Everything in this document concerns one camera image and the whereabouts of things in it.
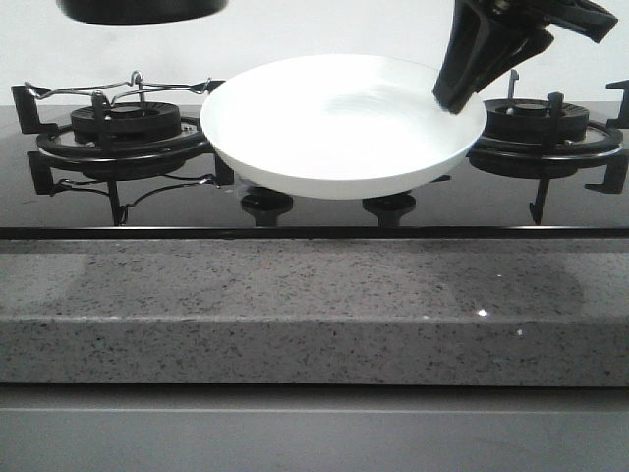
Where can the black gas burner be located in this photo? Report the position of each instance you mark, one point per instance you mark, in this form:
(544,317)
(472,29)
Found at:
(524,120)
(129,123)

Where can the black glass cooktop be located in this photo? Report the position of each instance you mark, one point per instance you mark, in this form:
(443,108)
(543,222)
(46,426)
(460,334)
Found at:
(483,197)

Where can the right black gas burner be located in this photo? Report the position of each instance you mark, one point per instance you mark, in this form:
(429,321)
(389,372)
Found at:
(524,120)

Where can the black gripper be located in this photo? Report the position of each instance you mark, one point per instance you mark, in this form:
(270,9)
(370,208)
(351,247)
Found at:
(490,37)

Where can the wire pan trivet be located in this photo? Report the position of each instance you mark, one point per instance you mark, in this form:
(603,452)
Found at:
(135,85)

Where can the left black pan support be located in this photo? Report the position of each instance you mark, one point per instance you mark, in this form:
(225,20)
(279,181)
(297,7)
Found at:
(107,162)

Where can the right black pan support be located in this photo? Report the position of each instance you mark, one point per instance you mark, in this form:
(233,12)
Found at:
(551,159)

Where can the left black gas burner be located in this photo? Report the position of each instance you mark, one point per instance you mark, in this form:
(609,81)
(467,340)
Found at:
(129,123)

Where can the black frying pan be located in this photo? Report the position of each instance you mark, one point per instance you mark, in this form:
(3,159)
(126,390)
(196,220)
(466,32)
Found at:
(138,12)

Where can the black pan support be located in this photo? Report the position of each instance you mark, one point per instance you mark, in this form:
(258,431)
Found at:
(107,162)
(551,159)

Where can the white round plate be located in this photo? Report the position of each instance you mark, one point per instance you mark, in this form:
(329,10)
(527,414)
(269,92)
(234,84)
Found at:
(338,126)

